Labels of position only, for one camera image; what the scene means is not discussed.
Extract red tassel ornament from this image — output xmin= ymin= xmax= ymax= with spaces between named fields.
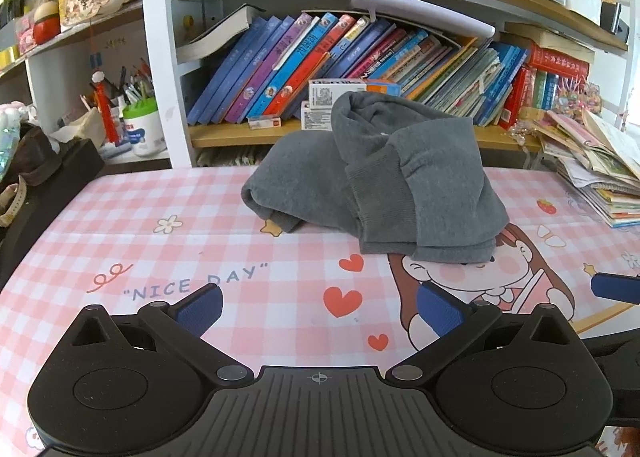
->
xmin=91 ymin=70 xmax=119 ymax=144

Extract upper orange white box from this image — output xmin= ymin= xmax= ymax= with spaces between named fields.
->
xmin=308 ymin=79 xmax=400 ymax=109

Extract stack of magazines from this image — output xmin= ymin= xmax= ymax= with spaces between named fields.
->
xmin=518 ymin=107 xmax=639 ymax=229

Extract small red white box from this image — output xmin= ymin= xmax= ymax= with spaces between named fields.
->
xmin=247 ymin=116 xmax=282 ymax=130

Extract orange white box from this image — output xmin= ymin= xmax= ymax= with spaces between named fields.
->
xmin=300 ymin=102 xmax=332 ymax=131
xmin=308 ymin=79 xmax=400 ymax=109

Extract grey sweatpants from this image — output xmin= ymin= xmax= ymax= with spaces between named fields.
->
xmin=241 ymin=92 xmax=509 ymax=263

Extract white flat lamp bar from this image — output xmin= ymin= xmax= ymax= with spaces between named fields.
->
xmin=350 ymin=0 xmax=496 ymax=39

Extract white wooden bookshelf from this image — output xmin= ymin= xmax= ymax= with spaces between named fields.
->
xmin=0 ymin=0 xmax=640 ymax=171

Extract pink checkered cartoon tablecloth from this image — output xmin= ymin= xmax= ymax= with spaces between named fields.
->
xmin=0 ymin=165 xmax=640 ymax=457

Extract black case at left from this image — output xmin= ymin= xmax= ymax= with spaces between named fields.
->
xmin=1 ymin=124 xmax=104 ymax=285

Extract beige watch strap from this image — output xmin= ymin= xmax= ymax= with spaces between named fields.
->
xmin=0 ymin=175 xmax=28 ymax=229

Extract lower orange white box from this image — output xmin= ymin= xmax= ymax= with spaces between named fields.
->
xmin=300 ymin=102 xmax=332 ymax=131

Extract row of leaning books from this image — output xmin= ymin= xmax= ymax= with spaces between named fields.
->
xmin=179 ymin=6 xmax=561 ymax=128

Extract white tub green lid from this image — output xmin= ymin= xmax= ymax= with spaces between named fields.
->
xmin=122 ymin=97 xmax=167 ymax=158

